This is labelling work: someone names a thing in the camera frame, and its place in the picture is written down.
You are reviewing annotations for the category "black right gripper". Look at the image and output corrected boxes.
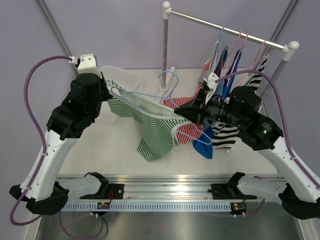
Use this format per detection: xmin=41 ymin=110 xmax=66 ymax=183
xmin=175 ymin=88 xmax=246 ymax=129

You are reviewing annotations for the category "light blue wire hanger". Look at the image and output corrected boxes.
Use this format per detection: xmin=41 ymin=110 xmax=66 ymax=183
xmin=106 ymin=70 xmax=213 ymax=145

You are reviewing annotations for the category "red white striped tank top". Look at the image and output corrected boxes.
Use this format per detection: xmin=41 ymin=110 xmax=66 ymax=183
xmin=162 ymin=41 xmax=221 ymax=150

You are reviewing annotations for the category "green white striped tank top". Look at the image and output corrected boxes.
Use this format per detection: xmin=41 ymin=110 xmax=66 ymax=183
xmin=106 ymin=80 xmax=190 ymax=162

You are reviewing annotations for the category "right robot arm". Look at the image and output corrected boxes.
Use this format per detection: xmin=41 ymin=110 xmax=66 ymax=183
xmin=174 ymin=86 xmax=320 ymax=220

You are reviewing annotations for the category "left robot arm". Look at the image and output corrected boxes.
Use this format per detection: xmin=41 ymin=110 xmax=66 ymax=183
xmin=9 ymin=72 xmax=113 ymax=215

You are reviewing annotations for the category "grey blue tank top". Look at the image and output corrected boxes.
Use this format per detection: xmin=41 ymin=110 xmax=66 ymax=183
xmin=212 ymin=45 xmax=229 ymax=101

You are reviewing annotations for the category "bright blue tank top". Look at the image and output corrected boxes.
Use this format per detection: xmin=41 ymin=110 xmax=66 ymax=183
xmin=192 ymin=59 xmax=239 ymax=159

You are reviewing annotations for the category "black white striped tank top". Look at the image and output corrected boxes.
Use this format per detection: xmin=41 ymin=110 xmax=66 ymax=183
xmin=211 ymin=52 xmax=273 ymax=151

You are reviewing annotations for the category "pink hanger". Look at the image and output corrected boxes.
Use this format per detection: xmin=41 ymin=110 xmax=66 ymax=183
xmin=223 ymin=29 xmax=245 ymax=83
xmin=250 ymin=37 xmax=269 ymax=70
xmin=231 ymin=32 xmax=249 ymax=73

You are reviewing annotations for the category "white plastic perforated basket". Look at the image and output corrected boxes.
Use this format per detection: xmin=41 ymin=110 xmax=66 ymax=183
xmin=97 ymin=65 xmax=140 ymax=124

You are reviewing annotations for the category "metal clothes rack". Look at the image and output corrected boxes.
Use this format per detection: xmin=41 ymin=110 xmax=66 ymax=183
xmin=156 ymin=0 xmax=300 ymax=155

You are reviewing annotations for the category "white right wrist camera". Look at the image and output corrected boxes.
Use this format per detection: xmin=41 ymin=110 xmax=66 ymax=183
xmin=198 ymin=70 xmax=219 ymax=104

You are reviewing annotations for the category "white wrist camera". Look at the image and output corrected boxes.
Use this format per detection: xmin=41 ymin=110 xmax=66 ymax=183
xmin=198 ymin=70 xmax=219 ymax=104
xmin=68 ymin=53 xmax=101 ymax=76

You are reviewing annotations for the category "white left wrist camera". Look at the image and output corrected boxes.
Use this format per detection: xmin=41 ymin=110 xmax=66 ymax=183
xmin=68 ymin=53 xmax=101 ymax=76

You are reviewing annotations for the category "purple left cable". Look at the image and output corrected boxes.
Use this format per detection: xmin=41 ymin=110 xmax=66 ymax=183
xmin=9 ymin=55 xmax=109 ymax=238

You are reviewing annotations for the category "purple cable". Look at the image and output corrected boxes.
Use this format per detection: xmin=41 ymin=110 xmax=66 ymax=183
xmin=9 ymin=55 xmax=109 ymax=238
xmin=206 ymin=69 xmax=320 ymax=218

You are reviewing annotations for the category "aluminium mounting rail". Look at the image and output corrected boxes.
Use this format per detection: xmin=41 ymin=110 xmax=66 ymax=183
xmin=56 ymin=174 xmax=286 ymax=202

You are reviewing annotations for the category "metal corner frame post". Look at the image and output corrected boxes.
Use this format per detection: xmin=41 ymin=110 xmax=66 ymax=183
xmin=37 ymin=0 xmax=82 ymax=78

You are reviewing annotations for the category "white slotted cable duct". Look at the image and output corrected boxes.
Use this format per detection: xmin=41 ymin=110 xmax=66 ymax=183
xmin=62 ymin=201 xmax=231 ymax=212

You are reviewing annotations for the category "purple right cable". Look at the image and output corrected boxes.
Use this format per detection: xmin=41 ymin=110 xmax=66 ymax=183
xmin=206 ymin=69 xmax=320 ymax=218

